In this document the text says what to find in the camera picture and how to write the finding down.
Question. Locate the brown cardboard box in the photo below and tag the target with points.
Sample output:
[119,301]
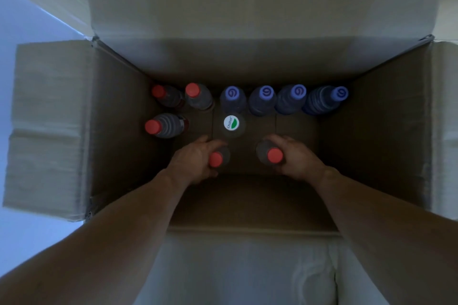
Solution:
[250,1]

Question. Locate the person's left forearm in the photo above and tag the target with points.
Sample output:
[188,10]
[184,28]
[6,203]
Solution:
[89,244]

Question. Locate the person's left hand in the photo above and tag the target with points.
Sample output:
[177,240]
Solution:
[191,163]

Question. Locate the group of bottles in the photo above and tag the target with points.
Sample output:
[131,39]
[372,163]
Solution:
[263,99]

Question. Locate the person's right forearm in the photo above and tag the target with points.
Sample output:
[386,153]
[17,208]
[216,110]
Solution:
[393,229]

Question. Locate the person's right hand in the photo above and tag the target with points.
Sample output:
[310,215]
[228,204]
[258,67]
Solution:
[304,161]

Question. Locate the red-cap Nongfu bottle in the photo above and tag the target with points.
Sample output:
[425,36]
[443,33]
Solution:
[274,155]
[215,159]

